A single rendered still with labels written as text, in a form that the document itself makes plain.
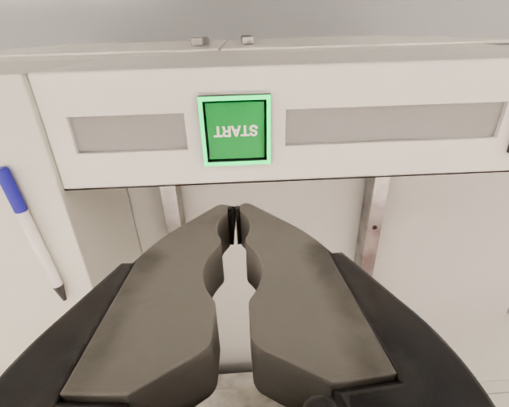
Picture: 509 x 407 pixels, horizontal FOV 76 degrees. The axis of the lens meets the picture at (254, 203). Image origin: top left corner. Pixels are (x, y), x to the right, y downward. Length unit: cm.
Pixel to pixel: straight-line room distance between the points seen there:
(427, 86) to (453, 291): 43
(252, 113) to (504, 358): 83
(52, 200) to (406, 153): 30
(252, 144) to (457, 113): 17
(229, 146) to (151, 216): 24
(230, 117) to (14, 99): 16
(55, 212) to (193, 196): 18
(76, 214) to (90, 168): 5
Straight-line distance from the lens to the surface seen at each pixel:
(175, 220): 44
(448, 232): 57
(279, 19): 123
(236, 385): 63
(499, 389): 90
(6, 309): 43
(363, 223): 49
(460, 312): 70
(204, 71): 26
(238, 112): 26
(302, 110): 27
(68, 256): 35
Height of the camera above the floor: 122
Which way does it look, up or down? 62 degrees down
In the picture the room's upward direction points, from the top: 174 degrees clockwise
